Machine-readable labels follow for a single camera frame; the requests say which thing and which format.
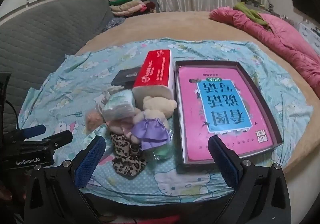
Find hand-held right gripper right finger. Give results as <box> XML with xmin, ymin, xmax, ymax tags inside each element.
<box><xmin>208</xmin><ymin>135</ymin><xmax>293</xmax><ymax>224</ymax></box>

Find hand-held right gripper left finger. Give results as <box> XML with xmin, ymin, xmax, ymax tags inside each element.
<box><xmin>24</xmin><ymin>135</ymin><xmax>107</xmax><ymax>224</ymax></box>

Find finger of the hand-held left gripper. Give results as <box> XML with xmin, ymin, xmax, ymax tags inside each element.
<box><xmin>24</xmin><ymin>130</ymin><xmax>73</xmax><ymax>151</ymax></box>
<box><xmin>16</xmin><ymin>124</ymin><xmax>47</xmax><ymax>139</ymax></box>

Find leopard print scrunchie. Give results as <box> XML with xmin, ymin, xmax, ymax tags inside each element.
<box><xmin>110</xmin><ymin>132</ymin><xmax>147</xmax><ymax>180</ymax></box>

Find pink face mask packet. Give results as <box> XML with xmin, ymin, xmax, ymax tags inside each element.
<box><xmin>85</xmin><ymin>109</ymin><xmax>103</xmax><ymax>137</ymax></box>

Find teddy bear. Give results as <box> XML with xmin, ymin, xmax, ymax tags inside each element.
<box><xmin>106</xmin><ymin>114</ymin><xmax>140</xmax><ymax>139</ymax></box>
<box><xmin>131</xmin><ymin>96</ymin><xmax>178</xmax><ymax>151</ymax></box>

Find green cloth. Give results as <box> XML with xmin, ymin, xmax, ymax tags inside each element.
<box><xmin>150</xmin><ymin>136</ymin><xmax>175</xmax><ymax>162</ymax></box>
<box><xmin>233</xmin><ymin>2</ymin><xmax>272</xmax><ymax>31</ymax></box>

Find small green patterned tissue packet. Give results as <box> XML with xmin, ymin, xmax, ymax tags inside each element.
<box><xmin>102</xmin><ymin>89</ymin><xmax>137</xmax><ymax>121</ymax></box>

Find dark brown shallow box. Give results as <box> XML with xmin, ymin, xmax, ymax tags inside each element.
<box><xmin>174</xmin><ymin>60</ymin><xmax>283</xmax><ymax>166</ymax></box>

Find person's left hand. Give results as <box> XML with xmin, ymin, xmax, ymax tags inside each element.
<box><xmin>0</xmin><ymin>180</ymin><xmax>13</xmax><ymax>202</ymax></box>

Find light blue cartoon printed blanket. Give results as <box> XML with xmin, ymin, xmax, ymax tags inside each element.
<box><xmin>19</xmin><ymin>37</ymin><xmax>314</xmax><ymax>206</ymax></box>

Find pink and blue book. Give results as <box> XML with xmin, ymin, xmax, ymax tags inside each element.
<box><xmin>177</xmin><ymin>65</ymin><xmax>274</xmax><ymax>161</ymax></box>

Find black box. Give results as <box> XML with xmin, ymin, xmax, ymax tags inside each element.
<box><xmin>111</xmin><ymin>69</ymin><xmax>143</xmax><ymax>89</ymax></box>

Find grey quilted sofa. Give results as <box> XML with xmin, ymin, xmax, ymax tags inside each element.
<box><xmin>0</xmin><ymin>0</ymin><xmax>115</xmax><ymax>127</ymax></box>

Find red tissue pack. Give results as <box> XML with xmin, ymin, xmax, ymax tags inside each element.
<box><xmin>132</xmin><ymin>49</ymin><xmax>175</xmax><ymax>109</ymax></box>

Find dark floral pillow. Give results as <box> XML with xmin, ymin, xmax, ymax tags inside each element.
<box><xmin>102</xmin><ymin>16</ymin><xmax>127</xmax><ymax>32</ymax></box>

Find pink quilt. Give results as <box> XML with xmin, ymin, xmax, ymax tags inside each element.
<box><xmin>209</xmin><ymin>7</ymin><xmax>320</xmax><ymax>94</ymax></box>

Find tan bed blanket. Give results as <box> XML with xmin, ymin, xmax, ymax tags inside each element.
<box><xmin>74</xmin><ymin>10</ymin><xmax>320</xmax><ymax>173</ymax></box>

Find stack of folded clothes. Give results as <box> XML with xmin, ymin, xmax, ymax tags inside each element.
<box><xmin>109</xmin><ymin>0</ymin><xmax>160</xmax><ymax>17</ymax></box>

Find white drawer cabinet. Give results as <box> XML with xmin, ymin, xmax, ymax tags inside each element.
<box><xmin>299</xmin><ymin>20</ymin><xmax>320</xmax><ymax>48</ymax></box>

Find black cable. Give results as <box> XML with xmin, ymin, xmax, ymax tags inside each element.
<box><xmin>4</xmin><ymin>100</ymin><xmax>19</xmax><ymax>131</ymax></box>

